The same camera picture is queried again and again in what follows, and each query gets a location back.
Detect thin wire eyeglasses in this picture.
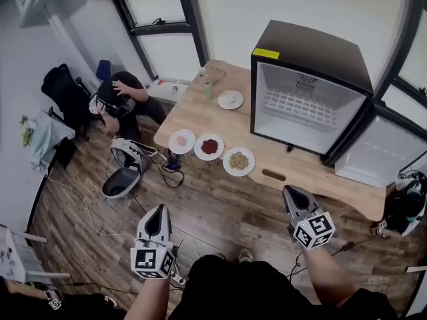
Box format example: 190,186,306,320
208,65,228,87

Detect person's black clothing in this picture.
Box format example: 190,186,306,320
168,253,400,320

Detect white floor cable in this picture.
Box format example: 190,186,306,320
45,175,138,239

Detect white frame device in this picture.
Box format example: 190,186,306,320
109,137,158,173

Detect person's left forearm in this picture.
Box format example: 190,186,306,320
123,275,171,320

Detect bunch of flowers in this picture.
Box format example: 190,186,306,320
19,114,36,148

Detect white plate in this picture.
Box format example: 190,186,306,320
193,133,225,161
218,89,245,111
222,147,256,177
168,129,197,155

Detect black cable with adapter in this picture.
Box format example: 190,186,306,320
287,235,378,281

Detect person's shoe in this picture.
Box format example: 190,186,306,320
238,247,255,265

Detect white rack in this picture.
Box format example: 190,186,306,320
0,224,72,285

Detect black framed window with handle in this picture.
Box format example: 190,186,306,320
372,0,427,113
103,0,211,81

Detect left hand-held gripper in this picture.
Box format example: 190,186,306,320
129,204,177,280

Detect side table with cloth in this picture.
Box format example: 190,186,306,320
28,110,77,176

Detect black mini fridge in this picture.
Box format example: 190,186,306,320
250,19,427,189

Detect white power strip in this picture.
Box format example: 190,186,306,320
168,267,187,286

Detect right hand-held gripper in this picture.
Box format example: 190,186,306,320
282,185,336,251

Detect black box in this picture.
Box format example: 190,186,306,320
53,137,79,171

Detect black office chair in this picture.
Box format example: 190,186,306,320
41,63,93,129

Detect blue chair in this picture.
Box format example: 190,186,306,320
95,59,113,82

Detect beige grains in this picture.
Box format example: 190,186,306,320
229,151,250,171

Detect large frosted window pane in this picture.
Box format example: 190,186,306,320
191,0,413,91

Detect grey shell device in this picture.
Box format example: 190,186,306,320
101,167,141,200

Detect black cable with plug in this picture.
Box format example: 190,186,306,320
143,147,185,190

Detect person's right forearm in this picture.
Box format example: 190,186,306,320
301,245,360,308

